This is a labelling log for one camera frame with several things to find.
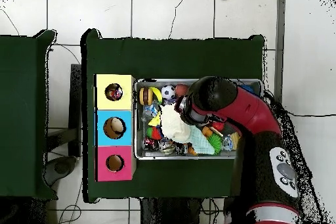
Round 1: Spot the cream waffle cloth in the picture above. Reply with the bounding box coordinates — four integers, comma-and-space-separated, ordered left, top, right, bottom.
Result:
159, 104, 192, 144

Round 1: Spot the mint green waffle cloth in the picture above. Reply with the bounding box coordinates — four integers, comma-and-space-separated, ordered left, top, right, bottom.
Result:
189, 125, 216, 156

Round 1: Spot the wooden box with three holes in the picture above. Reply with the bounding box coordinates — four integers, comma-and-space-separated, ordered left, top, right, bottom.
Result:
94, 73, 137, 182

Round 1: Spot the clear mesh bin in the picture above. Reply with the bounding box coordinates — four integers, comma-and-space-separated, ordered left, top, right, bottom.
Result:
134, 78, 264, 160

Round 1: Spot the brown toy football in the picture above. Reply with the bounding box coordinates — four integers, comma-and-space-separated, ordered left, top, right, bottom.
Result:
174, 83, 190, 97

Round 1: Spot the small soccer ball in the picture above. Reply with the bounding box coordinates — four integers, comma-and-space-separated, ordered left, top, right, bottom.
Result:
160, 84, 177, 101

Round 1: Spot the yellow banana toy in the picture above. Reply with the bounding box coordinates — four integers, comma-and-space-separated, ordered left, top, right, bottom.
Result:
151, 86, 163, 104

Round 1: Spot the yellow cheese wedge toy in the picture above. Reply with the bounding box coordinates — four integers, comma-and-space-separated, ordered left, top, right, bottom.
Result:
148, 113, 161, 127

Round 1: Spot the wooden yo-yo toy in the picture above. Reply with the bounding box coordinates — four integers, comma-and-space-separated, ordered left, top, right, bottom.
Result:
138, 86, 154, 106

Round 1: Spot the dark green table cloth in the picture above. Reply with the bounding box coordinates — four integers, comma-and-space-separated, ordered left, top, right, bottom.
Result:
0, 29, 58, 201
81, 28, 266, 204

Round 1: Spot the bright green spiky ball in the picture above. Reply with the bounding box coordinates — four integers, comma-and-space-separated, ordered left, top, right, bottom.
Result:
208, 133, 223, 155

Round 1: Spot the black metal stand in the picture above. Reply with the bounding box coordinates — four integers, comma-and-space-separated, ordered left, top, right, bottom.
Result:
45, 63, 83, 158

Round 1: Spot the dark grey rounded base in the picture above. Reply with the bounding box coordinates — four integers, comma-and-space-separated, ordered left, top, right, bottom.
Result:
43, 155, 78, 187

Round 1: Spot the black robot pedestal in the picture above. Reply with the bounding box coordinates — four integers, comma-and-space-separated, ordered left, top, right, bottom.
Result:
140, 198, 225, 224

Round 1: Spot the grey floor cable duct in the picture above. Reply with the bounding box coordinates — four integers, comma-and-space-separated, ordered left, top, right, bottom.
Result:
272, 0, 286, 104

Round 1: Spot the long black floor cable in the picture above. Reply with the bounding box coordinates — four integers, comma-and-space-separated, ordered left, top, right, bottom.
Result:
287, 112, 336, 118

